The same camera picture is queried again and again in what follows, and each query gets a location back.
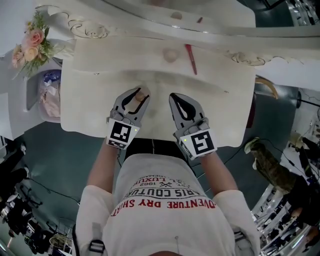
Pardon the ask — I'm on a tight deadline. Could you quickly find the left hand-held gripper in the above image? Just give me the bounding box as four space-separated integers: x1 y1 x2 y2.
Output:
106 87 152 150

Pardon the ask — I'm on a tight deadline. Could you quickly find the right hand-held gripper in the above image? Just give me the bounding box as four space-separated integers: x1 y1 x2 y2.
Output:
169 92 218 161

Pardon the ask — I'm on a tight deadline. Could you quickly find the small round beige container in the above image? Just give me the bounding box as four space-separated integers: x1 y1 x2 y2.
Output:
162 48 180 63

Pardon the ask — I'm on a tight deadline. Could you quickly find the person's left forearm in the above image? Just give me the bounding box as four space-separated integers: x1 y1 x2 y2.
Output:
87 136 127 192

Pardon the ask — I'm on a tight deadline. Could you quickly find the person's right forearm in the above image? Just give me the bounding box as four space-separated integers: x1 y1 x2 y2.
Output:
198 151 239 195

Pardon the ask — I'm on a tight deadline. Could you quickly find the brown drawer knob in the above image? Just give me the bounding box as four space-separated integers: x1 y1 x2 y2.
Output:
135 87 146 103

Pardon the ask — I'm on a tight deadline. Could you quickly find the white dressing table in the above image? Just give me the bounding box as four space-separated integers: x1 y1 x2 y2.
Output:
60 34 258 149

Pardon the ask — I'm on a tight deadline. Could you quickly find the red pen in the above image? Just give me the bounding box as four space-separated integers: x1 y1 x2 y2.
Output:
184 43 198 76

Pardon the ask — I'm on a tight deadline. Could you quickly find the pink plastic bag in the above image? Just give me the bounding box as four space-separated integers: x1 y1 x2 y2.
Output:
38 81 62 119

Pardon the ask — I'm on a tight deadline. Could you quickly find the blue printed plastic bag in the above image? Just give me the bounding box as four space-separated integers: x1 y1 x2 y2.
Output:
42 69 62 85

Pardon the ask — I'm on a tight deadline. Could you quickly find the golden curved ornament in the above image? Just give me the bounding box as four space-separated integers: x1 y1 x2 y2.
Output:
254 76 280 100

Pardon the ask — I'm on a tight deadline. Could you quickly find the white printed t-shirt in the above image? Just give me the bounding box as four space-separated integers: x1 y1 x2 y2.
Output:
74 152 261 256

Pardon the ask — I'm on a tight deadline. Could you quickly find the white side cabinet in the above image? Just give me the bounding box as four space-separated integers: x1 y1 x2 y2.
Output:
0 38 77 141

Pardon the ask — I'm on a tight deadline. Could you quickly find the pink flower bouquet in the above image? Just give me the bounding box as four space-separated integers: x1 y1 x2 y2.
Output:
10 9 66 79

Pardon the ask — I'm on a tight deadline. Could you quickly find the white carved frame mirror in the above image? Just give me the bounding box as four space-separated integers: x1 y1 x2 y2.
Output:
34 0 320 68

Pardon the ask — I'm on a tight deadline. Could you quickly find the grey strap buckle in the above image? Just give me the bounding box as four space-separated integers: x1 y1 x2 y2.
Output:
88 238 106 253

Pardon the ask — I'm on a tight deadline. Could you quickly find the white round wire basket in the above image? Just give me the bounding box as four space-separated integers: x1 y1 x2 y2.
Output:
49 233 73 246

